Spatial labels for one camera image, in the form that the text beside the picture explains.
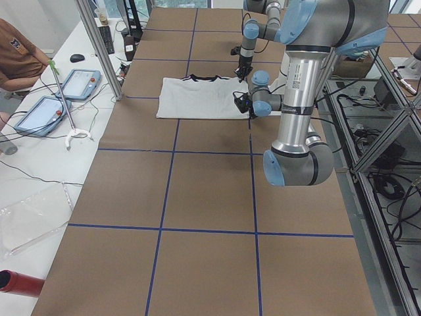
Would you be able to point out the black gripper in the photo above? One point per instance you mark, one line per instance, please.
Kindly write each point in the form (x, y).
(252, 113)
(243, 62)

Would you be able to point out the grey t-shirt with cartoon print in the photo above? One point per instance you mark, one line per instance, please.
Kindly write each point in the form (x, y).
(200, 98)

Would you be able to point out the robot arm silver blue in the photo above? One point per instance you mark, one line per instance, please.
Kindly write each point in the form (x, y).
(252, 30)
(310, 30)

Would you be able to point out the grey orange usb hub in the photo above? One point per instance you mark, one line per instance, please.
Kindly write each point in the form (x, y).
(123, 70)

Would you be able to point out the black power adapter box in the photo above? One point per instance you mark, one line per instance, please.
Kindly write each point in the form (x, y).
(383, 94)

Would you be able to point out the black keyboard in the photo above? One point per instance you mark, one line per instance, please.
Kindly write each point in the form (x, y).
(105, 33)

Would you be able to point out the upper blue teach pendant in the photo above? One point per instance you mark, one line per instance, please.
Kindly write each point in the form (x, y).
(80, 84)

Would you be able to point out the blue teach pendant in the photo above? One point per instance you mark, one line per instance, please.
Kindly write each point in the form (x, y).
(80, 84)
(42, 118)

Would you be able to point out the black computer mouse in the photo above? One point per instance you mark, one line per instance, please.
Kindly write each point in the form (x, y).
(75, 58)

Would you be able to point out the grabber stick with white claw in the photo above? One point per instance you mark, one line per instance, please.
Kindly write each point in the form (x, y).
(73, 131)

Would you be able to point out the lower blue teach pendant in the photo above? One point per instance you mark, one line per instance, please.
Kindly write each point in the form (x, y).
(42, 118)

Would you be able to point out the person in brown shirt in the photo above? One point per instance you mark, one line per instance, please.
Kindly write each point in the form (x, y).
(22, 62)

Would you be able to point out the clear plastic bag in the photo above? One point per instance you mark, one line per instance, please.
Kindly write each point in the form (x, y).
(34, 219)

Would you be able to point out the red cylinder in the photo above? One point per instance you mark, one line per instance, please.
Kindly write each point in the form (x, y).
(20, 284)

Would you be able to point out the aluminium frame post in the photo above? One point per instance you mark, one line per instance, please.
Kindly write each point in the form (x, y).
(93, 33)

